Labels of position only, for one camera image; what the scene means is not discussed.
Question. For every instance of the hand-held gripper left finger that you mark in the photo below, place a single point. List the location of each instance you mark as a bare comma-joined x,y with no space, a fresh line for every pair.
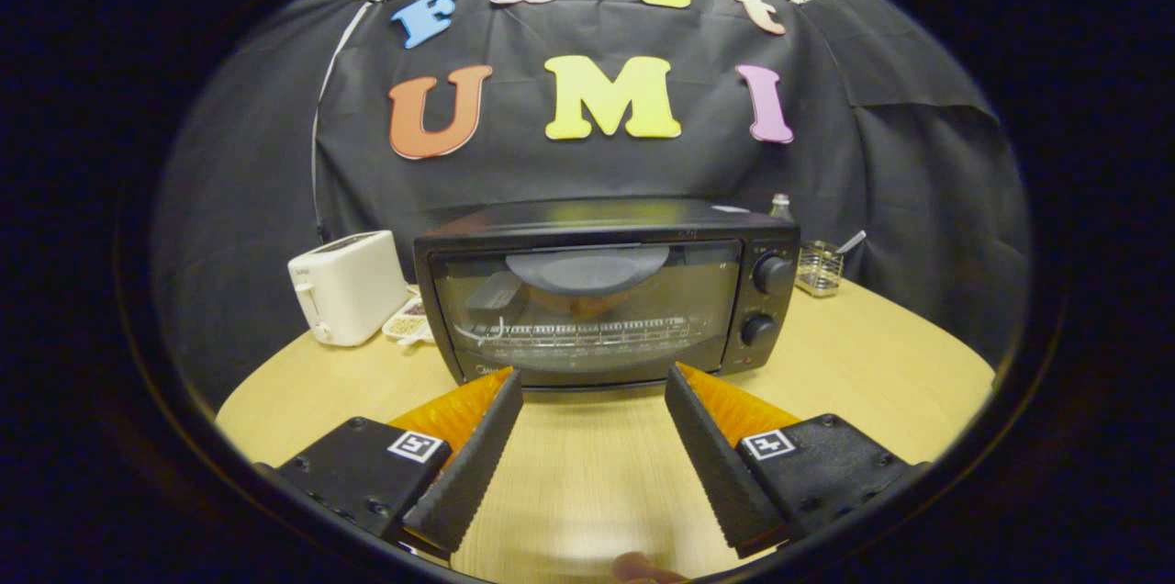
473,465

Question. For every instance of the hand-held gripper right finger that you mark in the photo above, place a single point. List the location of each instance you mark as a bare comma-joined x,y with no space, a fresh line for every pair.
711,465

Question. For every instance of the black toaster oven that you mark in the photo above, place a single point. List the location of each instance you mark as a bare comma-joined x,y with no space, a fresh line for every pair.
587,218

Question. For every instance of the white bread toaster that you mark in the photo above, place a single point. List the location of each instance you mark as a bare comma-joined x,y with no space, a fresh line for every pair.
353,286

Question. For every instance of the small dish of seeds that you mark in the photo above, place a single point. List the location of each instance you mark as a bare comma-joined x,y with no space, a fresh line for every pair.
407,324

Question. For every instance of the metal spoon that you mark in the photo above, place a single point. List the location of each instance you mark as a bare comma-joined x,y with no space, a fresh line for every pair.
852,241

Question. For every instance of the clear plastic bottle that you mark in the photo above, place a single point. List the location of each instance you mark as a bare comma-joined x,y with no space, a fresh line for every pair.
781,209

